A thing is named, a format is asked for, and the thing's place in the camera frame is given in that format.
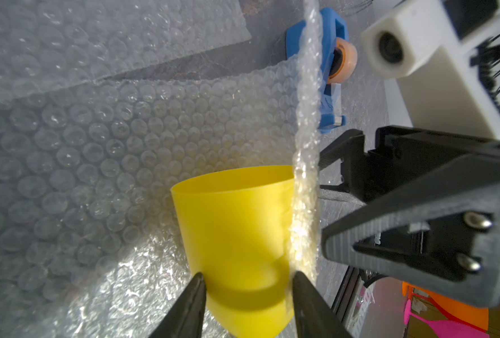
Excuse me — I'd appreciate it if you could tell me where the yellow plastic wine glass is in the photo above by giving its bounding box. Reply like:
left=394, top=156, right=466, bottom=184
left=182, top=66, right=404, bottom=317
left=171, top=166, right=294, bottom=337

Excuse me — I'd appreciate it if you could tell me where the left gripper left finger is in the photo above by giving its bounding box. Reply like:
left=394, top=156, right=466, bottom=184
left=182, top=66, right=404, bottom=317
left=149, top=272, right=206, bottom=338

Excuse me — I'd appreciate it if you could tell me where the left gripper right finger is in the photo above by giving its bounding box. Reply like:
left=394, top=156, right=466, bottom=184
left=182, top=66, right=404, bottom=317
left=292, top=271, right=351, bottom=338

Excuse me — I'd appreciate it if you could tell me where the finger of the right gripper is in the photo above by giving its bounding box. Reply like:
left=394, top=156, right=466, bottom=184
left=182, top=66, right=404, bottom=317
left=321, top=155, right=500, bottom=308
left=318, top=129, right=383, bottom=201

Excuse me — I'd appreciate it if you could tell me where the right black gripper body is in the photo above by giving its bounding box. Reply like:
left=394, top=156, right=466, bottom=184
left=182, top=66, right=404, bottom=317
left=374, top=125, right=500, bottom=198

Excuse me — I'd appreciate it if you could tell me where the blue tape dispenser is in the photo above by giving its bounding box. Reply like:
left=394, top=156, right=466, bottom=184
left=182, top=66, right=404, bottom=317
left=285, top=7, right=358, bottom=135

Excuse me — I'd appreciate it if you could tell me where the bubble wrap sheet stack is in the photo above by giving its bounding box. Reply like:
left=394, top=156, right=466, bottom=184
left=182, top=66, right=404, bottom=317
left=0, top=0, right=251, bottom=105

